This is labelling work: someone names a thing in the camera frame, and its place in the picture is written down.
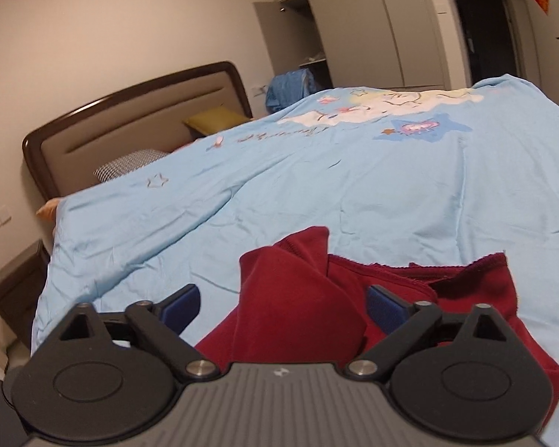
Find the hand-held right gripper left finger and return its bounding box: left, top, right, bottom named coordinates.
left=56, top=283, right=222, bottom=383

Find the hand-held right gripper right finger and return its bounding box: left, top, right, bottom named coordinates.
left=345, top=284, right=508, bottom=381

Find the dark red sweater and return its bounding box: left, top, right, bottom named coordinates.
left=195, top=226, right=559, bottom=422

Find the light blue printed blanket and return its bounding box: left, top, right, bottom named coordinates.
left=30, top=73, right=559, bottom=447

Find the houndstooth pillow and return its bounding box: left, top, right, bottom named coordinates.
left=93, top=149, right=171, bottom=183

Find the dark brown nightstand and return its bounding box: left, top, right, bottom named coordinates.
left=0, top=240, right=52, bottom=350

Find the orange pillow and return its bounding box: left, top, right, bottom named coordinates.
left=36, top=198, right=62, bottom=221

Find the olive green pillow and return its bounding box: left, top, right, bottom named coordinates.
left=183, top=106, right=247, bottom=138

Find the brown padded bed headboard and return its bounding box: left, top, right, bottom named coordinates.
left=22, top=60, right=253, bottom=199

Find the blue garment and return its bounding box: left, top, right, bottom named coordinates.
left=265, top=69, right=323, bottom=113

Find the beige wardrobe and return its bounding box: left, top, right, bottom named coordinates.
left=253, top=0, right=452, bottom=90

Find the dark entrance door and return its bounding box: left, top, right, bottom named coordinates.
left=447, top=0, right=519, bottom=87

